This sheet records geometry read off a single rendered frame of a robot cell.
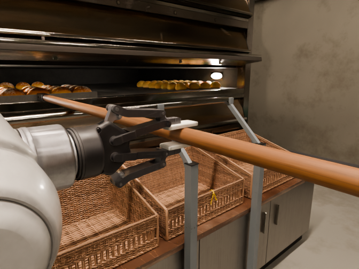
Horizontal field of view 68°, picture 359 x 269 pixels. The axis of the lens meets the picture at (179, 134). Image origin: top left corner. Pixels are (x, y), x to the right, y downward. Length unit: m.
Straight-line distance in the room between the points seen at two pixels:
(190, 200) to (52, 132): 0.82
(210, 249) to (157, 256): 0.34
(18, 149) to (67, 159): 0.17
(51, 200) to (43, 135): 0.20
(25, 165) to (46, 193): 0.02
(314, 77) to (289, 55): 0.51
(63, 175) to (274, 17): 4.44
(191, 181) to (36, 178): 0.93
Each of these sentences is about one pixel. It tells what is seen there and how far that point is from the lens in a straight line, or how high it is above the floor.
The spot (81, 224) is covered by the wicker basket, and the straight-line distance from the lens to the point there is 1.45.
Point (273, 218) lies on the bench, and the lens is 1.86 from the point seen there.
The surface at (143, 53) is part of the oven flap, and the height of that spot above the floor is 1.40.
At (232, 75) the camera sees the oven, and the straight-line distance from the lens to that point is 2.31.
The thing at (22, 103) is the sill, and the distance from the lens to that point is 1.35.
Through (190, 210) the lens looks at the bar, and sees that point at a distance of 1.13.
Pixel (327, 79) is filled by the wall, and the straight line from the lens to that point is 4.22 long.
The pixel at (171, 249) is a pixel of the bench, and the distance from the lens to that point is 1.23.
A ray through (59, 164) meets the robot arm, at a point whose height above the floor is 1.20.
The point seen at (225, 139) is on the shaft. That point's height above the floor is 1.21.
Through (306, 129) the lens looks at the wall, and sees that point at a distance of 4.37.
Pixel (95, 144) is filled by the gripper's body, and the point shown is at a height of 1.21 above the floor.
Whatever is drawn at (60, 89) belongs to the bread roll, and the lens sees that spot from 1.46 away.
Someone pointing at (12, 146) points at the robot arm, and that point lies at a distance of 0.19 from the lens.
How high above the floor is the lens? 1.31
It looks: 13 degrees down
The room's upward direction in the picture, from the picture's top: straight up
